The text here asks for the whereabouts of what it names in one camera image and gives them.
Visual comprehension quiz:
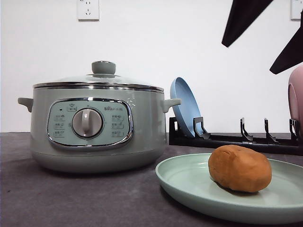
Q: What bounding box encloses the white wall socket left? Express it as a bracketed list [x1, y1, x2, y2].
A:
[77, 0, 99, 22]

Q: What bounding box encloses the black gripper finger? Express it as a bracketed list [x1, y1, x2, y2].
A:
[270, 16, 303, 74]
[222, 0, 273, 47]

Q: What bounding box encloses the brown potato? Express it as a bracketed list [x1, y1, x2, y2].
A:
[208, 145, 272, 192]

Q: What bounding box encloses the green electric steamer pot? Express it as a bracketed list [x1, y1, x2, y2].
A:
[18, 81, 181, 173]

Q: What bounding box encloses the pink plate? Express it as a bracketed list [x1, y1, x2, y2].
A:
[288, 62, 303, 138]

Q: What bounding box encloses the white wall socket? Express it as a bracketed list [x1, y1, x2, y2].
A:
[77, 0, 99, 22]
[290, 0, 303, 21]

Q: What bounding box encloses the blue plate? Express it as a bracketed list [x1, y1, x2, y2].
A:
[170, 77, 202, 136]

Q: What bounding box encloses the glass steamer lid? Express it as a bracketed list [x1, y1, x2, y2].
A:
[33, 61, 164, 91]

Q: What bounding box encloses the green plate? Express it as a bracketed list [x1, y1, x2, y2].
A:
[155, 153, 303, 225]

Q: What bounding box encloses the white wall socket right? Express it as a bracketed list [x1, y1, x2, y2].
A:
[290, 0, 303, 21]

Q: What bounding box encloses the black dish rack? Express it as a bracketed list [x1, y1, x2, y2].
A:
[169, 117, 303, 156]

